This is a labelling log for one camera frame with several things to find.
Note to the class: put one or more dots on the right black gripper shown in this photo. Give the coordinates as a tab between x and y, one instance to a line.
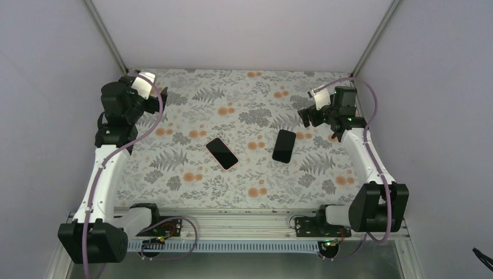
304	114

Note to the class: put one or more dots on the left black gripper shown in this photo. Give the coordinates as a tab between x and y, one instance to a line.
153	107

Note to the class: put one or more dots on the black phone pink case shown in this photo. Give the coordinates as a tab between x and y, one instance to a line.
220	151

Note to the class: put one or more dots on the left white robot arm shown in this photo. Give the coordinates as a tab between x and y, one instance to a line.
95	235

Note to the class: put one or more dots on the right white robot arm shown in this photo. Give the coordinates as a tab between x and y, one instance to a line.
380	204

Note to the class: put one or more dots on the floral patterned mat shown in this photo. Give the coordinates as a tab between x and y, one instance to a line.
246	110

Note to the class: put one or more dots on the black object at edge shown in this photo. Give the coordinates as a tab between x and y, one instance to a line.
484	259

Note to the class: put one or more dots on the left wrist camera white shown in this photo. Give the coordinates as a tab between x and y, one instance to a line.
143	87

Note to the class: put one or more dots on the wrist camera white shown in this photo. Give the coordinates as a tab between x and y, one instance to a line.
322	97
143	87

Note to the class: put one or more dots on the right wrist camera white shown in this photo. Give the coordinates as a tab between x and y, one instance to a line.
322	97

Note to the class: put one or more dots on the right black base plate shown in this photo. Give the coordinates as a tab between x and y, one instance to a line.
314	227

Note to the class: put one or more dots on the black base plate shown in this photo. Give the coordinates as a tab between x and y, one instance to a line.
314	227
165	230

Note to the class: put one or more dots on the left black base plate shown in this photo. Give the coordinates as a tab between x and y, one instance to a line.
165	230

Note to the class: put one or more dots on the aluminium mounting rail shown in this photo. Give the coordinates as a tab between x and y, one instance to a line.
205	224

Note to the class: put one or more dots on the white slotted cable duct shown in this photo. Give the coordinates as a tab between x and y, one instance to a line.
210	246

